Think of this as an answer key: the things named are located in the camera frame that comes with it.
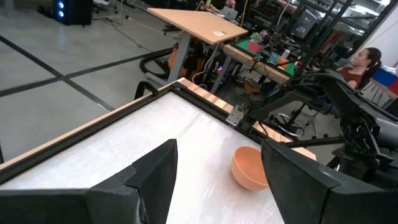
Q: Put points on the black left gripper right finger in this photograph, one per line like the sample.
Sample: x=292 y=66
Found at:
x=311 y=199

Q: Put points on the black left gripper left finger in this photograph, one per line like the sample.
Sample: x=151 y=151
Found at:
x=124 y=202

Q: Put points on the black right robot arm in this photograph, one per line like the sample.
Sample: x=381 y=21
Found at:
x=342 y=90

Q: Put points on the orange bowl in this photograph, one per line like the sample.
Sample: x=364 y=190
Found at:
x=245 y=168

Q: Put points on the black office chair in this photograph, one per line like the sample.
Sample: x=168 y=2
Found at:
x=292 y=121

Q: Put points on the person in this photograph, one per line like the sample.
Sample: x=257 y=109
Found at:
x=357 y=71

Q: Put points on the wooden table with green mat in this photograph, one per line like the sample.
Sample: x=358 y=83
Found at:
x=258 y=63

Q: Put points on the orange vacuum cleaner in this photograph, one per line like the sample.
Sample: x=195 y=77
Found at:
x=172 y=59

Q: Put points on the black computer monitor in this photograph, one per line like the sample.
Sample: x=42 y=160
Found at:
x=303 y=25

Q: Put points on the desk with grey legs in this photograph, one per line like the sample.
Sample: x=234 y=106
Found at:
x=199 y=25

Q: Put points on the black computer tower blue lights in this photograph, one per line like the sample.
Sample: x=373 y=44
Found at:
x=73 y=11

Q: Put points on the silver laptop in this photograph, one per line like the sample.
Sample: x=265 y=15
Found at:
x=229 y=13

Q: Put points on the black aluminium table frame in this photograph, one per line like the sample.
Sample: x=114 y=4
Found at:
x=93 y=130

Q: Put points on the silver metal bracket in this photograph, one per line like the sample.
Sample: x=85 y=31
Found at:
x=235 y=115

